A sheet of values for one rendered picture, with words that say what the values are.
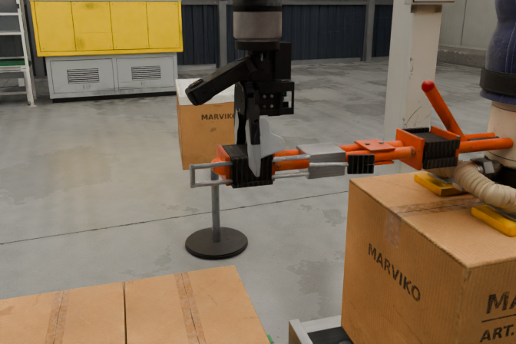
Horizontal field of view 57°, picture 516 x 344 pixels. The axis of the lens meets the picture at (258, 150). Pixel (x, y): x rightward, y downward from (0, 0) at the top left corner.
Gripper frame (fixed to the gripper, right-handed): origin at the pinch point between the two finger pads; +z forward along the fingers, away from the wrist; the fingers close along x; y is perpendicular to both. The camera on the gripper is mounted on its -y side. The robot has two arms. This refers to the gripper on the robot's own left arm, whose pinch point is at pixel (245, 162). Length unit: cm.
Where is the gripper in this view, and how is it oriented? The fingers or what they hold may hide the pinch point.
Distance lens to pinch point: 80.1
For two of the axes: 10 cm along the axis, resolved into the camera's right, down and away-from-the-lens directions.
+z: 0.0, 9.6, 2.9
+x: -2.8, -2.8, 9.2
